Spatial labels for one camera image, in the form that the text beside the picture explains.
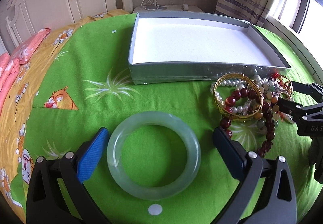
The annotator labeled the gold open-work bracelet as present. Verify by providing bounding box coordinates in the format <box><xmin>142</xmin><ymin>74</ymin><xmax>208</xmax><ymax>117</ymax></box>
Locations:
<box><xmin>273</xmin><ymin>73</ymin><xmax>294</xmax><ymax>100</ymax></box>

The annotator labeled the multicolour stone bead necklace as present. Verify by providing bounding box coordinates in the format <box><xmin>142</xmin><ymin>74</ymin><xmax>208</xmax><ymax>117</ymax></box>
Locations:
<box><xmin>250</xmin><ymin>79</ymin><xmax>286</xmax><ymax>136</ymax></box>

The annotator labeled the white pearl necklace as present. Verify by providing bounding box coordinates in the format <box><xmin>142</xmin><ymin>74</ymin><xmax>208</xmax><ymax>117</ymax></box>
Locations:
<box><xmin>210</xmin><ymin>74</ymin><xmax>296</xmax><ymax>125</ymax></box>

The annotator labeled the gold bangle bracelet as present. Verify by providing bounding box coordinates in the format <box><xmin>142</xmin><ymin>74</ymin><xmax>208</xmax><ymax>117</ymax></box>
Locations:
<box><xmin>213</xmin><ymin>72</ymin><xmax>264</xmax><ymax>122</ymax></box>

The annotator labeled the dark red bead bracelet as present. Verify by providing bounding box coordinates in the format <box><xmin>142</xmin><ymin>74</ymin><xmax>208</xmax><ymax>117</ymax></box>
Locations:
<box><xmin>218</xmin><ymin>88</ymin><xmax>277</xmax><ymax>158</ymax></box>

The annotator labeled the pale green jade bangle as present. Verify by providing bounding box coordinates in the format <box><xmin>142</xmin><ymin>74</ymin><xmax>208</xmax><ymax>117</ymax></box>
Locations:
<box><xmin>106</xmin><ymin>111</ymin><xmax>201</xmax><ymax>201</ymax></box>

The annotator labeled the dark framed window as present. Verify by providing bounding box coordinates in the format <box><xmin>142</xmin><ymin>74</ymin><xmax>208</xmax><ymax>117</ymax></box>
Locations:
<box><xmin>265</xmin><ymin>0</ymin><xmax>322</xmax><ymax>52</ymax></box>

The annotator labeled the yellow floral bed sheet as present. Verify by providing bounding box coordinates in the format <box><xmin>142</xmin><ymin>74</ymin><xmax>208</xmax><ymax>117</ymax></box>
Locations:
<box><xmin>1</xmin><ymin>9</ymin><xmax>127</xmax><ymax>223</ymax></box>

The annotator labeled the green cartoon bed sheet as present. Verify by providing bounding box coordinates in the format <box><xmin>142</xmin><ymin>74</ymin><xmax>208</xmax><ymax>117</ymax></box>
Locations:
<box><xmin>8</xmin><ymin>14</ymin><xmax>322</xmax><ymax>223</ymax></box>

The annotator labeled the grey shallow cardboard tray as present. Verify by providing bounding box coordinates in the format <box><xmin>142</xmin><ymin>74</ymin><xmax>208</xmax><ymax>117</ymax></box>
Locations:
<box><xmin>128</xmin><ymin>11</ymin><xmax>291</xmax><ymax>84</ymax></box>

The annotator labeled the pink folded quilt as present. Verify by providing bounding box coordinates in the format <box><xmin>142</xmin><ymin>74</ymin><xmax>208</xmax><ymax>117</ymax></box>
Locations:
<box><xmin>1</xmin><ymin>28</ymin><xmax>50</xmax><ymax>110</ymax></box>

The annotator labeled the white nightstand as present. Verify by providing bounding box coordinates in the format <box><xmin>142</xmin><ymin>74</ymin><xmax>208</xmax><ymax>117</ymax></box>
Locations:
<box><xmin>133</xmin><ymin>4</ymin><xmax>204</xmax><ymax>13</ymax></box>

